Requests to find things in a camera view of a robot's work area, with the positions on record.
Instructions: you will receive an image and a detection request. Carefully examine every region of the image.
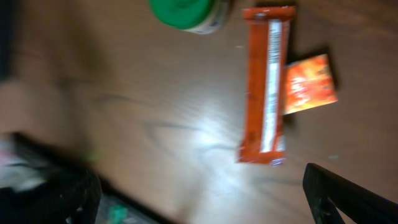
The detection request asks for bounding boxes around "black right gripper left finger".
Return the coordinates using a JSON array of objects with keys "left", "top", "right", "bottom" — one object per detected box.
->
[{"left": 1, "top": 169, "right": 102, "bottom": 224}]

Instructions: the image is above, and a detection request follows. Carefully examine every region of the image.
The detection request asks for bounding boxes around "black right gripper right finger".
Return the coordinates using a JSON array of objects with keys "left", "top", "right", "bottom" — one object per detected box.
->
[{"left": 302, "top": 163, "right": 397, "bottom": 224}]

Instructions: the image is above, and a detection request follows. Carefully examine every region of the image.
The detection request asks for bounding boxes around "small orange white box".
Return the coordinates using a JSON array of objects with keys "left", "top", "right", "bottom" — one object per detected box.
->
[{"left": 284, "top": 54, "right": 338, "bottom": 114}]

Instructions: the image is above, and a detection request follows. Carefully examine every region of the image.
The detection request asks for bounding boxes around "orange snack bar wrapper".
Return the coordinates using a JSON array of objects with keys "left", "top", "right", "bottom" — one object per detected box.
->
[{"left": 238, "top": 6, "right": 296, "bottom": 166}]

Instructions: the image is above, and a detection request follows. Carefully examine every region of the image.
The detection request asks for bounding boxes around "green lid jar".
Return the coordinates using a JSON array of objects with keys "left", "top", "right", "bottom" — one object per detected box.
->
[{"left": 149, "top": 0, "right": 231, "bottom": 35}]

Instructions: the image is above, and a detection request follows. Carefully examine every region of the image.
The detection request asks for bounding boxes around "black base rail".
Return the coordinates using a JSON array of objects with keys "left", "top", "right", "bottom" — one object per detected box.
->
[{"left": 95, "top": 175, "right": 175, "bottom": 224}]

